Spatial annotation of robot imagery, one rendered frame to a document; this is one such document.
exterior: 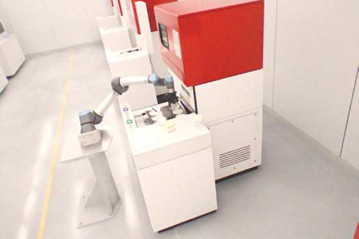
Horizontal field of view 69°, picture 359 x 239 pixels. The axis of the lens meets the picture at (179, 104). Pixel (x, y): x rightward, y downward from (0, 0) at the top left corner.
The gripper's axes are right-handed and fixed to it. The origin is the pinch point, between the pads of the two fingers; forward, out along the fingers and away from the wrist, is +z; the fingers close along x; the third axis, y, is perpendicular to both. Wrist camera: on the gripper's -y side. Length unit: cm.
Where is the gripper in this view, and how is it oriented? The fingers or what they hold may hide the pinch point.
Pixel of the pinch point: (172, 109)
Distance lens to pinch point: 257.1
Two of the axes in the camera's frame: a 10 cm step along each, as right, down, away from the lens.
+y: 8.5, 1.5, -5.0
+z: 1.3, 8.7, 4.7
